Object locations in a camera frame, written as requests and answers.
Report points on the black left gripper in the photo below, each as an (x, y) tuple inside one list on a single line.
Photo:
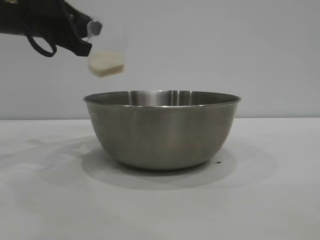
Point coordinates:
[(50, 22)]

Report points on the white uncooked rice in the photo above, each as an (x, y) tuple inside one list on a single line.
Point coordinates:
[(107, 66)]

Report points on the stainless steel mixing bowl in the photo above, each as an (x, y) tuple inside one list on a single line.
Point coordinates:
[(162, 132)]

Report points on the clear plastic measuring cup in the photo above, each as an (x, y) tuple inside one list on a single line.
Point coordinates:
[(110, 45)]

